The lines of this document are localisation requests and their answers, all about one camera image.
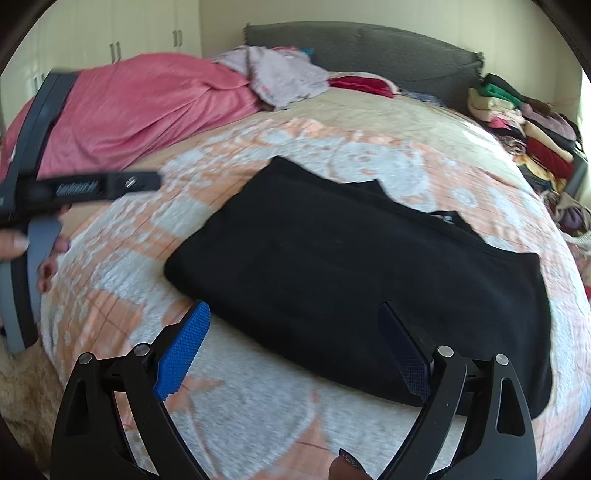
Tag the pink duvet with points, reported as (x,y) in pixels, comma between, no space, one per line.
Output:
(116,114)

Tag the pile of folded clothes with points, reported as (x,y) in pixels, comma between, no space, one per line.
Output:
(544,144)

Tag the red velvet pillow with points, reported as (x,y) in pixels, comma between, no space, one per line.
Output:
(374,85)

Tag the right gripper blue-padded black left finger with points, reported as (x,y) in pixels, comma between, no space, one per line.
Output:
(113,423)

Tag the cream wardrobe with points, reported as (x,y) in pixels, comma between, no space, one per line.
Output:
(74,35)

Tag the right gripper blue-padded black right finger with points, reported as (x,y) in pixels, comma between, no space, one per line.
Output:
(497,441)

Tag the beige bed sheet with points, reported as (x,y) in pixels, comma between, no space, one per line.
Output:
(392,115)

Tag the dark grey headboard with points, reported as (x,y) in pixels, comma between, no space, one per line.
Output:
(411,60)

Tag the person's right hand thumb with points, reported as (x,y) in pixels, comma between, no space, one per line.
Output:
(346,467)

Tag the black orange-trimmed sweatshirt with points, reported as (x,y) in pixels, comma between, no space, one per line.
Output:
(302,264)

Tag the person's left hand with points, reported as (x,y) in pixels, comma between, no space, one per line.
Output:
(14,243)

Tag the peach white patterned blanket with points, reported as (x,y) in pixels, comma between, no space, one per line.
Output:
(249,413)

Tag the lilac crumpled garment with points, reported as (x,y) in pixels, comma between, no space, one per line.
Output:
(278,76)

